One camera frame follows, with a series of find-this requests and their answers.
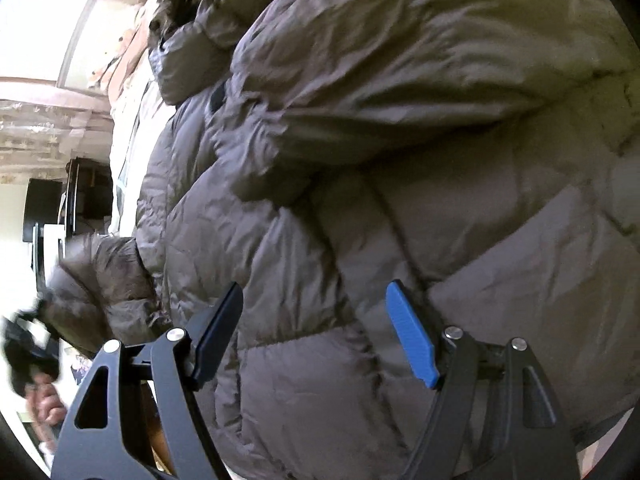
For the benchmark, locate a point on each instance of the grey-brown puffer jacket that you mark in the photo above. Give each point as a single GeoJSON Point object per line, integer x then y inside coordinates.
{"type": "Point", "coordinates": [400, 160]}

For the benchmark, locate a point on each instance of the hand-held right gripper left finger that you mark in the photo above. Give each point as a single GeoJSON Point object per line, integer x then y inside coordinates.
{"type": "Point", "coordinates": [216, 340]}

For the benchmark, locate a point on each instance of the black desk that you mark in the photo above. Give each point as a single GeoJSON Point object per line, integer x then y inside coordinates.
{"type": "Point", "coordinates": [92, 195]}

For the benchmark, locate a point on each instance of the pink cartoon cat bed sheet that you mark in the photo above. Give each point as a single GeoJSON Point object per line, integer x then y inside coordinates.
{"type": "Point", "coordinates": [132, 150]}

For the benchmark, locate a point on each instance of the floral sheer curtain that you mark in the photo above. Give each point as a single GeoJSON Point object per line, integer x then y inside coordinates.
{"type": "Point", "coordinates": [50, 125]}

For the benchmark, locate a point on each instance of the black computer monitor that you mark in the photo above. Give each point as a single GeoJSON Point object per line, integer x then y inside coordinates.
{"type": "Point", "coordinates": [42, 205]}

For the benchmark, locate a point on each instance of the white printer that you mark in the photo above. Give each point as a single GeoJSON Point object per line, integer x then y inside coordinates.
{"type": "Point", "coordinates": [50, 245]}

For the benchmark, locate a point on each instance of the bright window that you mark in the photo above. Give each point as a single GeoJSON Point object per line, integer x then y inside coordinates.
{"type": "Point", "coordinates": [35, 20]}

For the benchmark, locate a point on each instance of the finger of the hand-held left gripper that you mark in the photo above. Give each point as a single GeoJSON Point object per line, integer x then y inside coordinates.
{"type": "Point", "coordinates": [32, 316]}

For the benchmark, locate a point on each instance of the person's left hand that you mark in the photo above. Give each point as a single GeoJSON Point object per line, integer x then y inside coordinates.
{"type": "Point", "coordinates": [50, 407]}

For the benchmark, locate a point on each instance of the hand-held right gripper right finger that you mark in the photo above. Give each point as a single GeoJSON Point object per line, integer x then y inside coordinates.
{"type": "Point", "coordinates": [412, 335]}

